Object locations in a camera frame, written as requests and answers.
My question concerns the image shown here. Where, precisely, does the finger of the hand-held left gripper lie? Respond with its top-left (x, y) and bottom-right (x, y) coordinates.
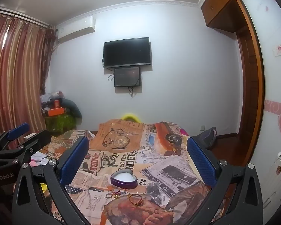
top-left (0, 130), bottom-right (52, 169)
top-left (0, 122), bottom-right (30, 156)

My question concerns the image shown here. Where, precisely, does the purple heart-shaped tin box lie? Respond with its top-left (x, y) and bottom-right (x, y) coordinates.
top-left (110, 168), bottom-right (138, 190)

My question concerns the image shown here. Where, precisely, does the small black wall monitor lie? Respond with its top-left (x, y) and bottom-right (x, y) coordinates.
top-left (114, 67), bottom-right (141, 88)

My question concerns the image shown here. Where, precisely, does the striped red curtain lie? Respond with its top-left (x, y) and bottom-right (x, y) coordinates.
top-left (0, 12), bottom-right (56, 144)

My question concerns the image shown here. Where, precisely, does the dark green bag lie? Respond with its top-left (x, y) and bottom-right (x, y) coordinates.
top-left (61, 98), bottom-right (82, 125)

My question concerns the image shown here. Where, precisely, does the gold and red bracelet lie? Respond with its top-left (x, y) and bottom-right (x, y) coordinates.
top-left (128, 193), bottom-right (144, 207)

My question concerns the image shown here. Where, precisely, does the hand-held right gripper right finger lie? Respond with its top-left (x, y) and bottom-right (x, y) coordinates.
top-left (187, 136), bottom-right (264, 225)

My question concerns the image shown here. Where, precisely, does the white air conditioner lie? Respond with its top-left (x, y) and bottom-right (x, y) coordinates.
top-left (56, 16), bottom-right (96, 44)

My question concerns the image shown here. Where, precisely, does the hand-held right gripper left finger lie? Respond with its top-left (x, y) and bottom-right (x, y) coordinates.
top-left (12, 136), bottom-right (94, 225)

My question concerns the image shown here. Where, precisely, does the printed blanket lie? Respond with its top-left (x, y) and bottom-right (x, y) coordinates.
top-left (30, 118), bottom-right (225, 225)

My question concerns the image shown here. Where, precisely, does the brown wooden door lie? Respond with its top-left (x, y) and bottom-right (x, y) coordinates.
top-left (234, 0), bottom-right (265, 167)

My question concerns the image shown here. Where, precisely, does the curtain rod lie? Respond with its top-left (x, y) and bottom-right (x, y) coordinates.
top-left (0, 10), bottom-right (49, 27)

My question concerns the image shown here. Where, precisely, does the large black wall television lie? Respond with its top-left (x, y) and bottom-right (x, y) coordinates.
top-left (103, 37), bottom-right (152, 69)

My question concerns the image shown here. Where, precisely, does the pink wall border strip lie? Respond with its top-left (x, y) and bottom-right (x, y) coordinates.
top-left (264, 99), bottom-right (281, 116)

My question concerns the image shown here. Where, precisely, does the white plastic bag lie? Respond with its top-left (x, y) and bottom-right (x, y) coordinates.
top-left (40, 91), bottom-right (65, 106)

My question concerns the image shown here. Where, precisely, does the yellow plastic item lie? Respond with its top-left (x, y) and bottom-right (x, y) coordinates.
top-left (121, 113), bottom-right (143, 124)

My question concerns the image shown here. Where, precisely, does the green cloth covered cabinet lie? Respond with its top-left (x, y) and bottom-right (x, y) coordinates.
top-left (44, 114), bottom-right (77, 134)

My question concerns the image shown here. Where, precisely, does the wooden overhead cabinet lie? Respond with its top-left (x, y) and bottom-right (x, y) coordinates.
top-left (201, 0), bottom-right (256, 32)

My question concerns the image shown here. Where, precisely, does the red string bracelet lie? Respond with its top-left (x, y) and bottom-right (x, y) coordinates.
top-left (105, 188), bottom-right (127, 199)

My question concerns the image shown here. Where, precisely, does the flat orange box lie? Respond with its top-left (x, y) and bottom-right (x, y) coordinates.
top-left (48, 108), bottom-right (66, 117)

